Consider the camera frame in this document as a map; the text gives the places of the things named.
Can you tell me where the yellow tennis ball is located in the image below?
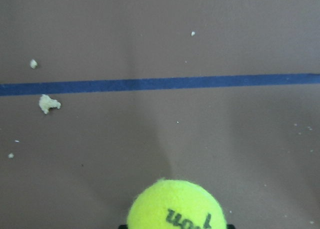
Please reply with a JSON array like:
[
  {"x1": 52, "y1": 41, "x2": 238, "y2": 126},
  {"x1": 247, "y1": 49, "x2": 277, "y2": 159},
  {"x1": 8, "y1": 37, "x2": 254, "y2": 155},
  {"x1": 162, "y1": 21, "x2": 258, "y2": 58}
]
[{"x1": 126, "y1": 179, "x2": 227, "y2": 229}]

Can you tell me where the foam crumb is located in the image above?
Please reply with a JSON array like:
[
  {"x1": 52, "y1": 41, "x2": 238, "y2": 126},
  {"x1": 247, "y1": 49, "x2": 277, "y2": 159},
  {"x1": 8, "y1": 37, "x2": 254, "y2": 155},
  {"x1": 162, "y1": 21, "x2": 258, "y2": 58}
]
[{"x1": 38, "y1": 94, "x2": 61, "y2": 115}]

